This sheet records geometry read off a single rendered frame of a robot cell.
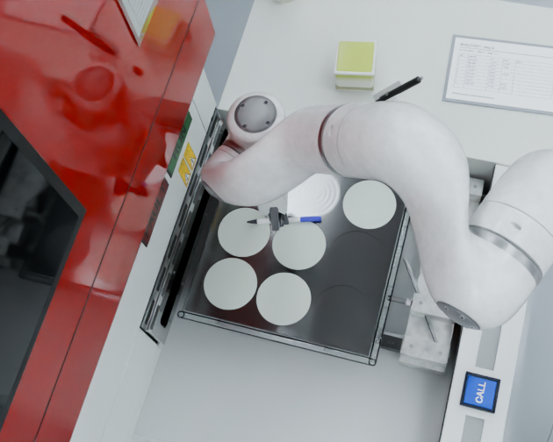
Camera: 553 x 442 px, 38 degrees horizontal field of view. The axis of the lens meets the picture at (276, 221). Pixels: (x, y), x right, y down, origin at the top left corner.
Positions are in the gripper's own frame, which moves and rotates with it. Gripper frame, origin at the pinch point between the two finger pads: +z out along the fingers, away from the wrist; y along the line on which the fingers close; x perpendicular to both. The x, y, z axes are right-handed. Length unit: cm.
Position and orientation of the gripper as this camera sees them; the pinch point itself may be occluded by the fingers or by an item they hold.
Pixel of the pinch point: (278, 203)
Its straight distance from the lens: 143.0
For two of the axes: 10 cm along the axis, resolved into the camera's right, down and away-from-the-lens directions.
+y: 0.1, 9.3, -3.8
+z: 1.1, 3.8, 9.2
